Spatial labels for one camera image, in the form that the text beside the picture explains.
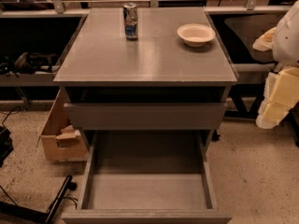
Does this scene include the grey drawer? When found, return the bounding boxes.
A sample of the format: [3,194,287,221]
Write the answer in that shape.
[62,132,232,224]
[64,103,227,131]

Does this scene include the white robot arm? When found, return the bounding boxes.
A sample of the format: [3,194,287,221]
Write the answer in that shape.
[252,1,299,129]

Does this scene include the grey drawer cabinet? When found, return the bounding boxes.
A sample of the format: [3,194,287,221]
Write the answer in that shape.
[54,7,237,151]

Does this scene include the grey top drawer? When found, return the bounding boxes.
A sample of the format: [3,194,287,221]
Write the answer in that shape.
[64,103,227,131]

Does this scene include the dark office chair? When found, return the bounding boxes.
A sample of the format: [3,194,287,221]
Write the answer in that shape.
[223,13,299,147]

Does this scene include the white paper bowl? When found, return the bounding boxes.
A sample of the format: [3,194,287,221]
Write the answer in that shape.
[177,23,216,48]

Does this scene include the silver blue soda can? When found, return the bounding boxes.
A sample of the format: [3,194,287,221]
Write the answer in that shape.
[123,2,138,40]

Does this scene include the cardboard box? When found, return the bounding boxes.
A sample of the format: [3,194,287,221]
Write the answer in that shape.
[40,91,89,161]

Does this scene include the black headphones on shelf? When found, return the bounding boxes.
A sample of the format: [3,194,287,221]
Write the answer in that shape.
[0,52,59,76]

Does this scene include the black chair base leg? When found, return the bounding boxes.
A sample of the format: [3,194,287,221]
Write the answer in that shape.
[0,175,78,224]

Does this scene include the black device at left edge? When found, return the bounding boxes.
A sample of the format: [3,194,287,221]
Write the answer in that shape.
[0,126,13,166]

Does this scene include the black floor cable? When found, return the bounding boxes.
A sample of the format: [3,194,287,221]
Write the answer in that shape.
[0,105,22,129]

